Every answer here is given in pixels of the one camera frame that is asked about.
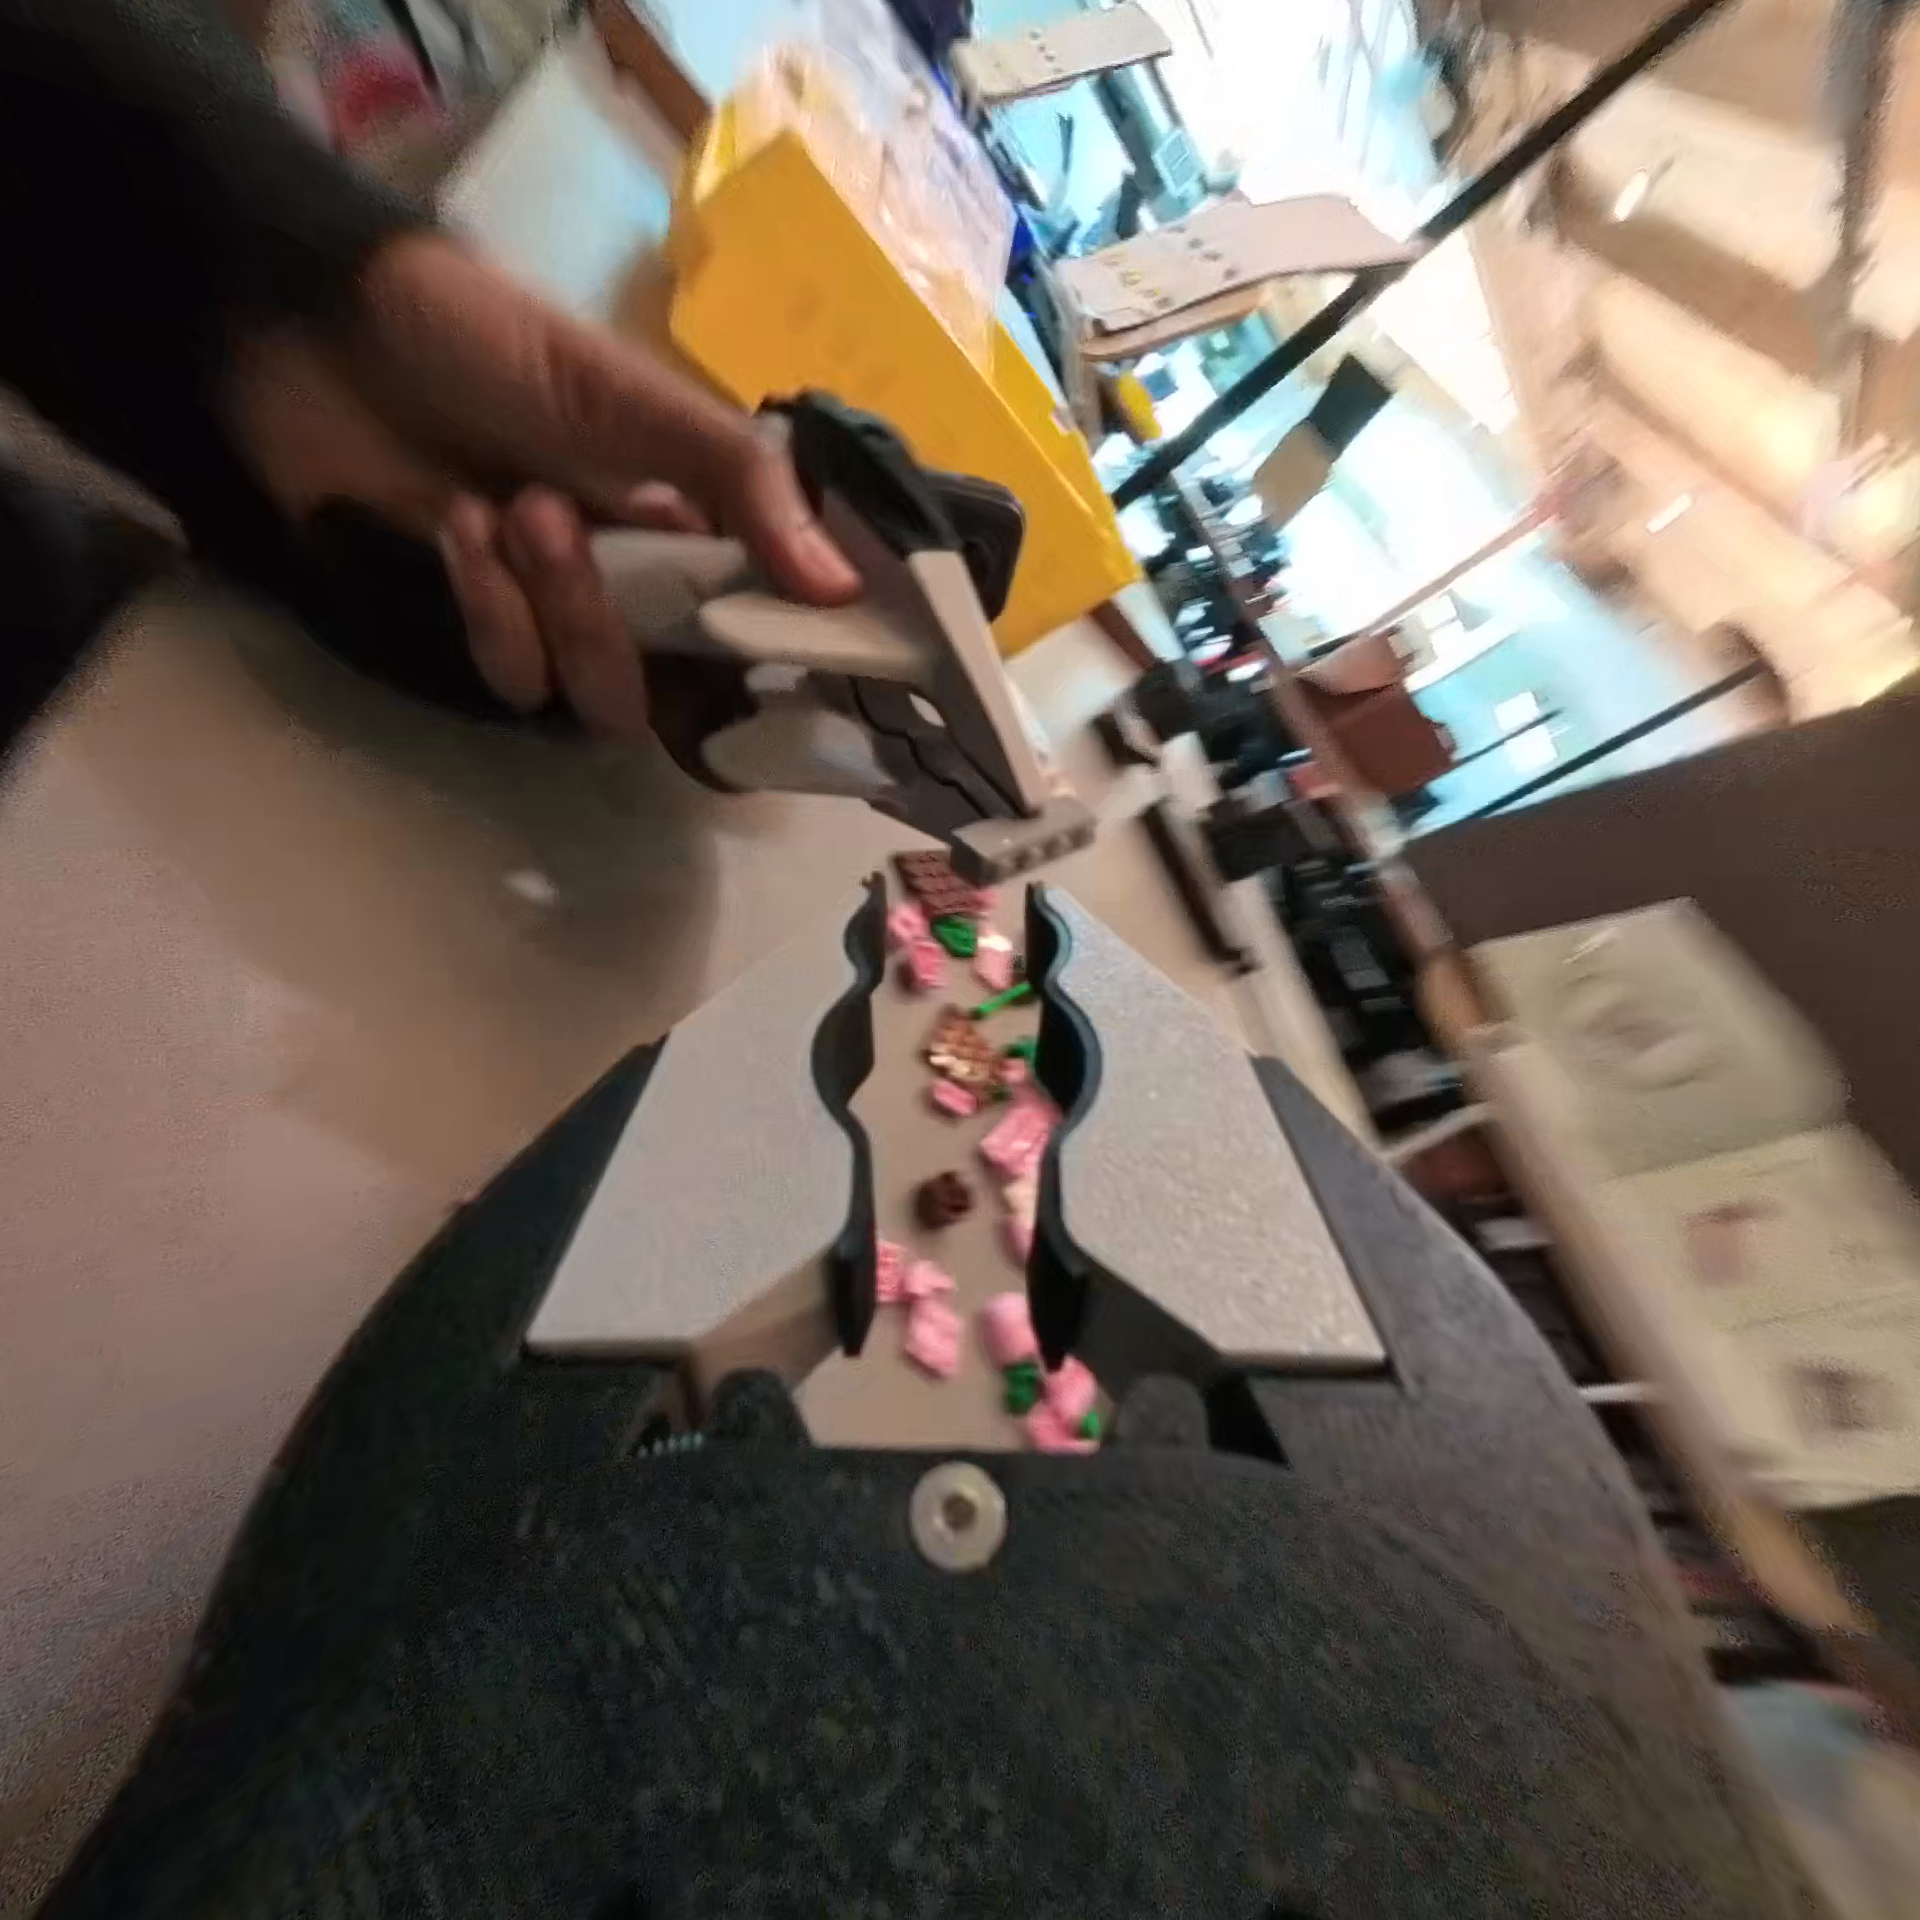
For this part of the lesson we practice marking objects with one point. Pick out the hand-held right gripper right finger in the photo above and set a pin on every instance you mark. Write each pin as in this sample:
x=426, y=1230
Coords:
x=1232, y=1199

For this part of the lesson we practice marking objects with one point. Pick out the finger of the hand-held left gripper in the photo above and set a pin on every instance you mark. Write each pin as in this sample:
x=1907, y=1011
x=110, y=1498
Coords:
x=899, y=624
x=782, y=757

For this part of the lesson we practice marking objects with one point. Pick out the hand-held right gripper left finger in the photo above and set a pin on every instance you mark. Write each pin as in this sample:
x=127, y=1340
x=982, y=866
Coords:
x=705, y=1187

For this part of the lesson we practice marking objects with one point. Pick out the grey studded toy brick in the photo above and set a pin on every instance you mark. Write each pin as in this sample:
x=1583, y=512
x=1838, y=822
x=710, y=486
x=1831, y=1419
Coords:
x=1020, y=850

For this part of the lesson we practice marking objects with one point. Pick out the person's left forearm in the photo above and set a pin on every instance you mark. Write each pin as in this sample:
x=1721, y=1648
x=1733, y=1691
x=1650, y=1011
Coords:
x=151, y=225

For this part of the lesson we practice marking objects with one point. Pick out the person's left hand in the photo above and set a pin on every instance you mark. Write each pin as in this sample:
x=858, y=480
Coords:
x=569, y=419

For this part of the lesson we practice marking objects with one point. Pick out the brown studded plate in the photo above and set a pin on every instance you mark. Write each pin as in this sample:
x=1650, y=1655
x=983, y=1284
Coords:
x=928, y=881
x=961, y=1051

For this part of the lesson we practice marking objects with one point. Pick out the large yellow bin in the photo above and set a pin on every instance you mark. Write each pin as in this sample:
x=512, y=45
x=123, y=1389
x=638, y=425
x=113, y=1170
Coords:
x=841, y=300

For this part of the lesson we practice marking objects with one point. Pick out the brown round toy brick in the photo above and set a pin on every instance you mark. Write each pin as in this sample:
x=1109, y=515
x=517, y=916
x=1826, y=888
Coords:
x=945, y=1199

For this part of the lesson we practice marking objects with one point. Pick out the pile of pink toy bricks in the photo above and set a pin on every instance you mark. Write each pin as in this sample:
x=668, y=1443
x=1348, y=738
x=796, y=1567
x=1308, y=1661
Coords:
x=938, y=1336

